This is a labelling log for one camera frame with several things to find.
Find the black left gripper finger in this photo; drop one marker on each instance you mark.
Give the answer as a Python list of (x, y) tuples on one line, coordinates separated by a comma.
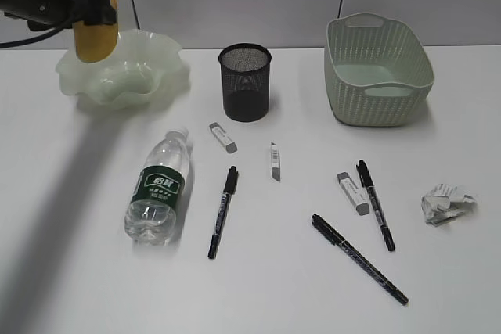
[(99, 12)]

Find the white grey eraser right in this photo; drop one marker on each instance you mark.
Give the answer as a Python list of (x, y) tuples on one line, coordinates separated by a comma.
[(353, 193)]

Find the black marker pen front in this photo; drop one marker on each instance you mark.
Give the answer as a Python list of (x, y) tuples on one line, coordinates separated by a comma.
[(336, 239)]

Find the white waste paper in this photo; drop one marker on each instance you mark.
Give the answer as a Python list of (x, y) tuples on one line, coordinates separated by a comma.
[(445, 203)]

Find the black marker pen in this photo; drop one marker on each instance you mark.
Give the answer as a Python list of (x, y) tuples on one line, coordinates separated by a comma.
[(368, 185), (336, 239), (228, 192)]

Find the clear water bottle green label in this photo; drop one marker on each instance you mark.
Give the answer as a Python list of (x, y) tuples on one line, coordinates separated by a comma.
[(152, 212)]

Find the frosted green wavy plate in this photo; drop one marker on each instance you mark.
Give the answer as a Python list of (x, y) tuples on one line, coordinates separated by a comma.
[(144, 67)]

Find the white grey eraser left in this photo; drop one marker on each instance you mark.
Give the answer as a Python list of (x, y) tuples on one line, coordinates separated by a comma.
[(223, 138)]

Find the white grey eraser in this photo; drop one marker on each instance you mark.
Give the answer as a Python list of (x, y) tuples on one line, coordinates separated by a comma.
[(223, 138), (353, 193), (275, 161)]

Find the yellow mango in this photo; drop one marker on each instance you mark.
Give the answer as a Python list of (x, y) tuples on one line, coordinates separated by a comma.
[(94, 43)]

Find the black mesh pen holder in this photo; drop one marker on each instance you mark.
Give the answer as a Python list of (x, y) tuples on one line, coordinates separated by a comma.
[(245, 74)]

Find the white grey eraser middle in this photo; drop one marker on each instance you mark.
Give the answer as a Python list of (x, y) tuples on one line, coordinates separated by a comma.
[(275, 161)]

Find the light green woven basket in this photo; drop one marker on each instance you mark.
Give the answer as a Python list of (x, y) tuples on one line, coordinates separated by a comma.
[(376, 71)]

